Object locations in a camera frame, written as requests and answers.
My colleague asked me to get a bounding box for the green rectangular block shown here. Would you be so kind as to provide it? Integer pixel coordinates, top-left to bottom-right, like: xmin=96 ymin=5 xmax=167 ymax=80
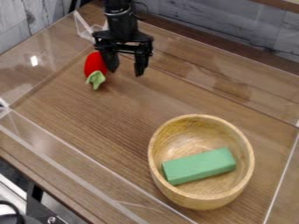
xmin=162 ymin=148 xmax=236 ymax=186

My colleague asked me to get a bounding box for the wooden bowl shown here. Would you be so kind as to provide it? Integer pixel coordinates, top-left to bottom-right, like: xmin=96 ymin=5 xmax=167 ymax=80
xmin=147 ymin=114 xmax=255 ymax=210

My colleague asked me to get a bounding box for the clear acrylic corner bracket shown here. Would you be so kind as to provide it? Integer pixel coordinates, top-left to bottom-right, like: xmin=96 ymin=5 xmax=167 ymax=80
xmin=73 ymin=10 xmax=108 ymax=43

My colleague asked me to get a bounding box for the black cable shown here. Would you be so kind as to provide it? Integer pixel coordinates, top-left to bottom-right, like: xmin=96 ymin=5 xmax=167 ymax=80
xmin=0 ymin=199 xmax=25 ymax=224

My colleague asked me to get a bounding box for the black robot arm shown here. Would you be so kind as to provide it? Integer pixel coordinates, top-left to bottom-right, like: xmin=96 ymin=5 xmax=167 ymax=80
xmin=92 ymin=0 xmax=155 ymax=77

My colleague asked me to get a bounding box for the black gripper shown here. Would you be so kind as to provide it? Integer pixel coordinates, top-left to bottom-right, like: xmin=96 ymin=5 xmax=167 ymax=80
xmin=92 ymin=30 xmax=155 ymax=77

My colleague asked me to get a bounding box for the red plush strawberry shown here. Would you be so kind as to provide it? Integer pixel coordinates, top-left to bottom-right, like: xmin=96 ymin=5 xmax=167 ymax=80
xmin=84 ymin=52 xmax=108 ymax=90

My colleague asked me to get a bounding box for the clear acrylic tray wall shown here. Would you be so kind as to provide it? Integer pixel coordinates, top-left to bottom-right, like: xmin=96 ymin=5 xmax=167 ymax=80
xmin=0 ymin=17 xmax=299 ymax=224

